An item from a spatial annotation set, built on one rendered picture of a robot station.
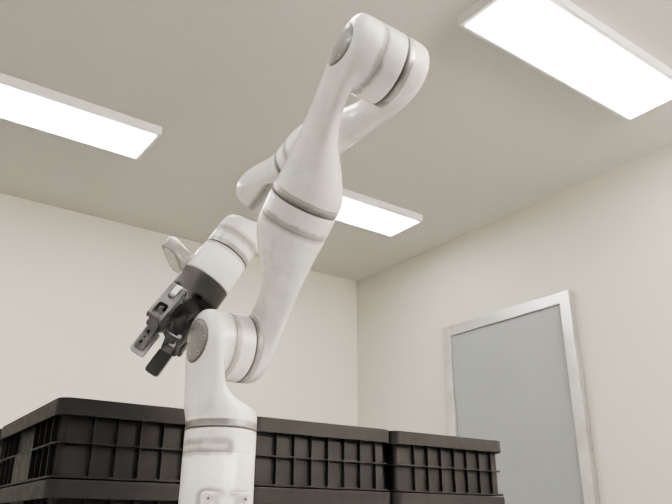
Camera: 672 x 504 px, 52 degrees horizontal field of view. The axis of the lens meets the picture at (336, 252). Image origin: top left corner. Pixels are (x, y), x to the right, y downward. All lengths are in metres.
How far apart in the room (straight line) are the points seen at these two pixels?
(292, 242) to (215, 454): 0.28
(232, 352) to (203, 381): 0.05
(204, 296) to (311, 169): 0.26
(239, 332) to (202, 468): 0.18
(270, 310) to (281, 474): 0.36
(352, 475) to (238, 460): 0.42
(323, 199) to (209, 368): 0.26
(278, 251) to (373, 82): 0.24
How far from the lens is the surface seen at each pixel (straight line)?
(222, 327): 0.91
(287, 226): 0.86
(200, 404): 0.91
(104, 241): 5.07
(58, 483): 1.05
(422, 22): 3.15
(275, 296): 0.92
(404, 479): 1.36
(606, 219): 4.44
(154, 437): 1.11
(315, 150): 0.84
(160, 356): 1.05
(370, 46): 0.83
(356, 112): 0.93
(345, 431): 1.27
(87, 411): 1.07
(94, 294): 4.93
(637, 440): 4.13
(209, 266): 1.00
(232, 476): 0.89
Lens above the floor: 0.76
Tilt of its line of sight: 22 degrees up
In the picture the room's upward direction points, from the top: straight up
